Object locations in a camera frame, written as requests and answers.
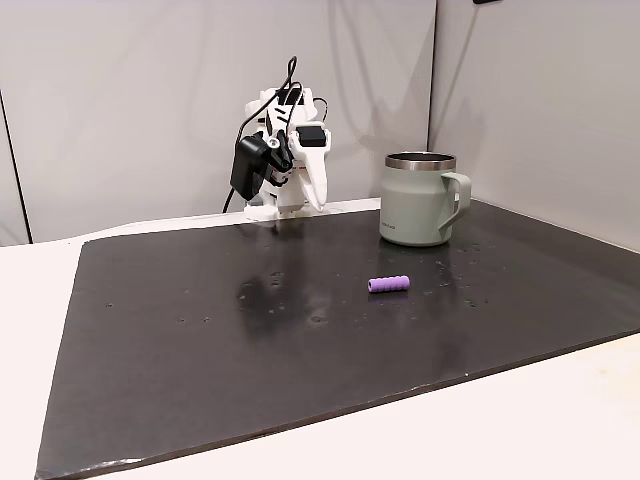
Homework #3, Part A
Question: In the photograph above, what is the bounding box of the grey-green metal mug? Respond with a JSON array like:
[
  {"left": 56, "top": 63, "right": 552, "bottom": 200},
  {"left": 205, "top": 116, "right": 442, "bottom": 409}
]
[{"left": 378, "top": 151, "right": 473, "bottom": 248}]

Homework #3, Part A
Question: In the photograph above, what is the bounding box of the purple pen grip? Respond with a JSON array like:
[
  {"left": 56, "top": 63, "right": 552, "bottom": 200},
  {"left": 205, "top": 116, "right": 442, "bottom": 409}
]
[{"left": 366, "top": 274, "right": 412, "bottom": 295}]

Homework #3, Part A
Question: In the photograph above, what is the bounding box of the black table mat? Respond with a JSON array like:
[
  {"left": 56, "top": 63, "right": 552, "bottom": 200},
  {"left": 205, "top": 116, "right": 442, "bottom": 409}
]
[{"left": 34, "top": 198, "right": 640, "bottom": 480}]

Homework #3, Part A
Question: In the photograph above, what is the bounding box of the black cable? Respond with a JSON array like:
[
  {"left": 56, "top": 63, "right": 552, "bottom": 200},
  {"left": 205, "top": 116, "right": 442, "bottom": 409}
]
[{"left": 221, "top": 56, "right": 330, "bottom": 215}]

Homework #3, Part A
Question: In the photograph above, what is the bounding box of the black camera box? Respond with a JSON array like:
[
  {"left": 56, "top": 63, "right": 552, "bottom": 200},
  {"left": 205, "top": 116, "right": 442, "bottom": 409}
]
[{"left": 229, "top": 135, "right": 270, "bottom": 203}]

